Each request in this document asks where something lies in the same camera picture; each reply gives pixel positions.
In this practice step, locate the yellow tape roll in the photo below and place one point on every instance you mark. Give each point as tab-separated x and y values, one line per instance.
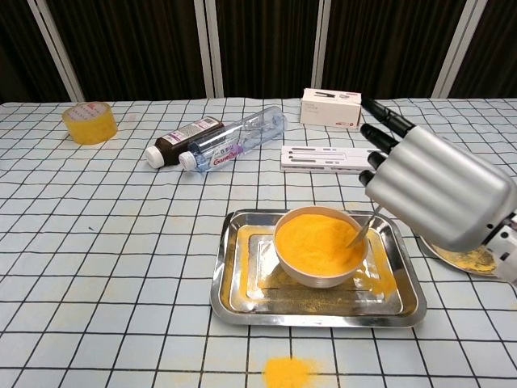
91	127

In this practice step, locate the spilled yellow powder pile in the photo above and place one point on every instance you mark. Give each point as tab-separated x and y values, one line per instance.
287	372

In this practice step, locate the checkered tablecloth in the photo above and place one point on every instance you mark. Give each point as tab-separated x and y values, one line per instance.
101	262

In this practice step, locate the white stapler box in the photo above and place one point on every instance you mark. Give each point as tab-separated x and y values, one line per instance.
329	111

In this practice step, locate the white folding stand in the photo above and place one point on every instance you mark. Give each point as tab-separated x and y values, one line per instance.
315	159

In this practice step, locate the clear plastic water bottle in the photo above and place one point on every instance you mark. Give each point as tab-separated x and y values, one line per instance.
238	139

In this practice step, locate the stainless steel tray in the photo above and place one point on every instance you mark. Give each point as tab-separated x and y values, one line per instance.
307	311

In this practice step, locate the dark folding partition screen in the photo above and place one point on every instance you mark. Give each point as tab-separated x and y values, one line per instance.
262	44

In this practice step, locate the small plate with powder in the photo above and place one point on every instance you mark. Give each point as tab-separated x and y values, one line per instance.
464	262

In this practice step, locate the bowl of yellow powder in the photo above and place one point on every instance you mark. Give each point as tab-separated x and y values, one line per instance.
299	246

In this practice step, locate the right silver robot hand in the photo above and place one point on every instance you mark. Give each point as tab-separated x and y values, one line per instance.
444	194

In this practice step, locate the dark brown bottle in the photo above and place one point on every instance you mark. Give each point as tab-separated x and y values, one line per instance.
177	143

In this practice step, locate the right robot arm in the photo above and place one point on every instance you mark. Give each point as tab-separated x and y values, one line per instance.
507	250

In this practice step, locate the silver spoon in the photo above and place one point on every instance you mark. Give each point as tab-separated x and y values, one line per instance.
359	236

